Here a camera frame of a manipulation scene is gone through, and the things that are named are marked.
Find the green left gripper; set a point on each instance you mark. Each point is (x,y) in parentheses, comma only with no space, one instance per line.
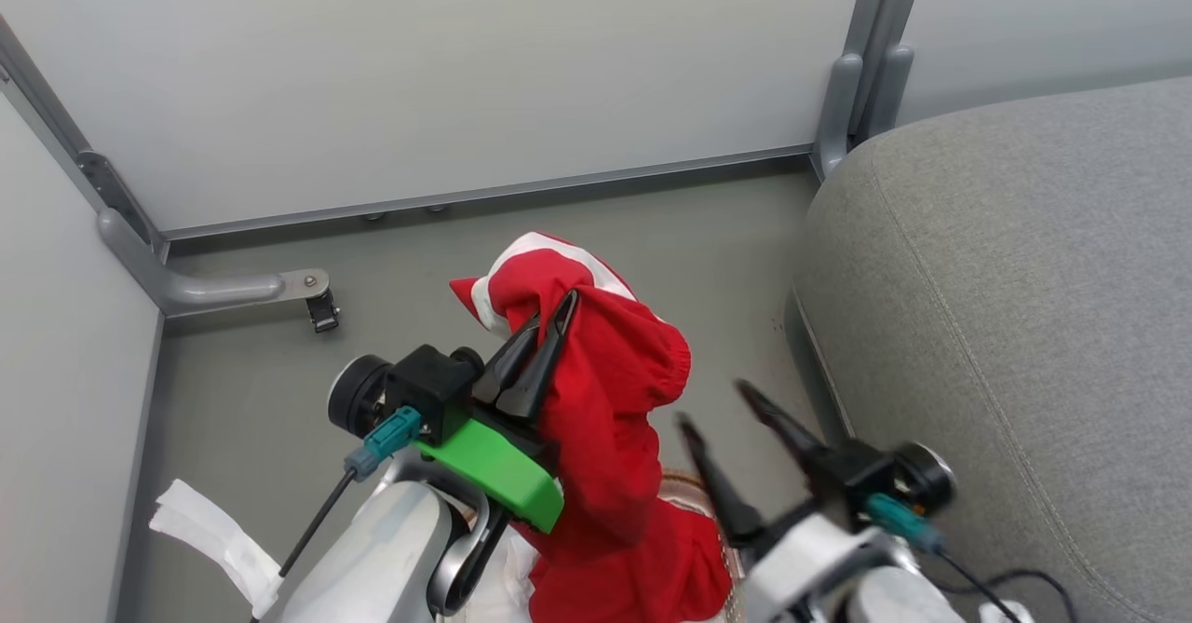
(498,469)

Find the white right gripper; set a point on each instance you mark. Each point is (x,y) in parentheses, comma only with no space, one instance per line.
(810,548)

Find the red garment with white stripe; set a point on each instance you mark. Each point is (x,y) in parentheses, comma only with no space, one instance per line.
(610,390)

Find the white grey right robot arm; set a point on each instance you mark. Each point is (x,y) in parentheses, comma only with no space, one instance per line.
(894,600)

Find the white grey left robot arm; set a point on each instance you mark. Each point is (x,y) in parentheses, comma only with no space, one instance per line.
(372,558)

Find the small black caster wheel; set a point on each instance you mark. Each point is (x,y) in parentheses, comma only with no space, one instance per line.
(323,311)

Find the grey fabric sofa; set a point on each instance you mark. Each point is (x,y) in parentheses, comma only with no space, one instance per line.
(1024,325)

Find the grey metal partition foot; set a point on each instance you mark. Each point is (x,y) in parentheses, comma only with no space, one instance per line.
(205,288)

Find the white cloth strip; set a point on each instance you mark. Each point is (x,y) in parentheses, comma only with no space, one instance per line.
(214,534)

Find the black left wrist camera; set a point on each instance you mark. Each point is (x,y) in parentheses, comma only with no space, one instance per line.
(424,385)

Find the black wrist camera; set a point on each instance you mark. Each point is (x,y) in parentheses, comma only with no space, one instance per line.
(927,479)
(424,385)

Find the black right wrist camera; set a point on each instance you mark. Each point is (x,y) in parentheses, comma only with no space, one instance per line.
(927,479)

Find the grey partition bottom rail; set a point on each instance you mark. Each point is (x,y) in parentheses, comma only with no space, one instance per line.
(484,193)

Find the grey partition double post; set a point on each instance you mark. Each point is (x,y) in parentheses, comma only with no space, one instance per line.
(861,64)

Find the grey partition corner post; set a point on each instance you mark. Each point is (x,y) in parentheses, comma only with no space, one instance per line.
(65,134)

